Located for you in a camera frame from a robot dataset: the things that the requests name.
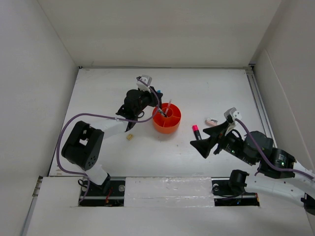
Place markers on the pink capped black highlighter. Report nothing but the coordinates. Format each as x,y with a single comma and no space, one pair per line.
196,132

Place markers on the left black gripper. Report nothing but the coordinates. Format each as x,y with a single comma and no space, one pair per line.
153,97

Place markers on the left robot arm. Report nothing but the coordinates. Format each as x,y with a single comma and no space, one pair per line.
83,144

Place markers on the aluminium side rail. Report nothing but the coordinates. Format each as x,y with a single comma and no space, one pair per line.
259,104

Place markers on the blue capped black highlighter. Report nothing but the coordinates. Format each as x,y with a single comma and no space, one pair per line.
160,95

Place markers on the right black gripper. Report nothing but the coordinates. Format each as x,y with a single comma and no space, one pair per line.
203,146

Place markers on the black handled scissors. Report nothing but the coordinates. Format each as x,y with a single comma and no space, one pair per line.
141,114

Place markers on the orange round compartment organizer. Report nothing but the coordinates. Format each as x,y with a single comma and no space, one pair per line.
169,124

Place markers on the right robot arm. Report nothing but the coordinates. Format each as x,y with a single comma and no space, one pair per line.
284,176

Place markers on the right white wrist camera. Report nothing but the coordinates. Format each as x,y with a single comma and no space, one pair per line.
231,115

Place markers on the pink translucent pen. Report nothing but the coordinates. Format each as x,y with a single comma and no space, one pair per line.
168,106

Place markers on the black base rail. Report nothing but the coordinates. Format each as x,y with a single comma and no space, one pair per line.
177,192

